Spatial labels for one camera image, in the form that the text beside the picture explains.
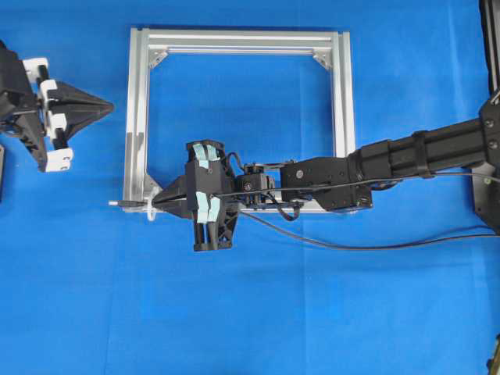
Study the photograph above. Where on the aluminium extrusion frame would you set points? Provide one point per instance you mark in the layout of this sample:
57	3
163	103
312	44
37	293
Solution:
149	47

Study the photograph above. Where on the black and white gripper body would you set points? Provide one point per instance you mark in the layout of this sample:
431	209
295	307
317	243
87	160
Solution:
25	112

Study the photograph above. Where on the blue table mat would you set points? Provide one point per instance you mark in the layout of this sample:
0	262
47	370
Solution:
410	286

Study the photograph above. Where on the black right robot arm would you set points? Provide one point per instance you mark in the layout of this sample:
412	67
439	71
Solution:
348	183

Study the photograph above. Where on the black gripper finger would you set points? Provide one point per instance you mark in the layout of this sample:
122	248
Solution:
174	191
177	208

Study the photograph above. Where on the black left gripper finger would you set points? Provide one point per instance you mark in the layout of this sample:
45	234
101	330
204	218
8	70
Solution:
64	94

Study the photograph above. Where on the black gripper body teal tape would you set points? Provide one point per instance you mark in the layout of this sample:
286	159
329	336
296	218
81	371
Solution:
209	178

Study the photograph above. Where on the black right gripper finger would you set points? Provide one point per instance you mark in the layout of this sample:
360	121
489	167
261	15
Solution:
77	118

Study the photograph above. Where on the black post at top right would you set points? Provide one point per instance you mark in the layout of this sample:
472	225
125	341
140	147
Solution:
489	11

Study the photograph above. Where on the dark box at left edge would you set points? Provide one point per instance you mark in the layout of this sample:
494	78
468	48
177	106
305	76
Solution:
2	167

